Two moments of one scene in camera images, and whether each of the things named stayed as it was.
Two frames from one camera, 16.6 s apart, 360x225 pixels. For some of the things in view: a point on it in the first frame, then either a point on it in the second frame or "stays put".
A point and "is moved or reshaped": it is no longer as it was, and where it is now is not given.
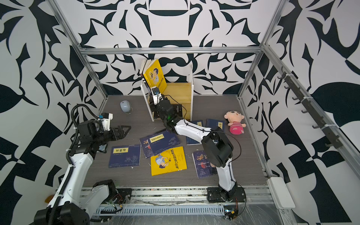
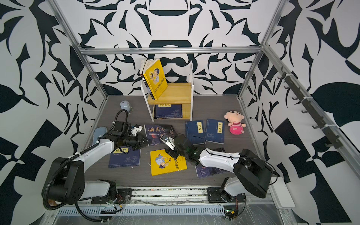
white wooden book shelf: (180, 93) stays put
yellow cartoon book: (153, 71) stays put
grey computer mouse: (125, 106) stays put
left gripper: (115, 137) to (140, 143)
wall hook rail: (330, 131) stays put
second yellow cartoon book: (172, 160) stays put
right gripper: (154, 107) to (172, 153)
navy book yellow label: (161, 141) is moved or reshaped
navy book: (124, 155) stays put
